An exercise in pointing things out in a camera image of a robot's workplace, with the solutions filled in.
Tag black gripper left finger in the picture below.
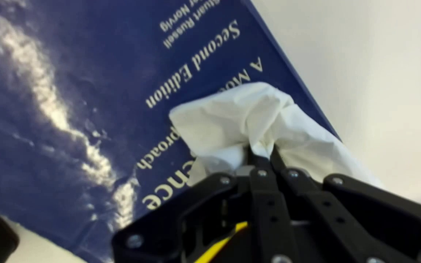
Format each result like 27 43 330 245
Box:
111 145 290 263

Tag blue textbook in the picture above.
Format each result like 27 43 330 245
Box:
0 0 342 263

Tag white wipe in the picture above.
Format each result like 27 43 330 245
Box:
166 81 382 191

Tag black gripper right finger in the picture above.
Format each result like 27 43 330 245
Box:
268 145 421 263

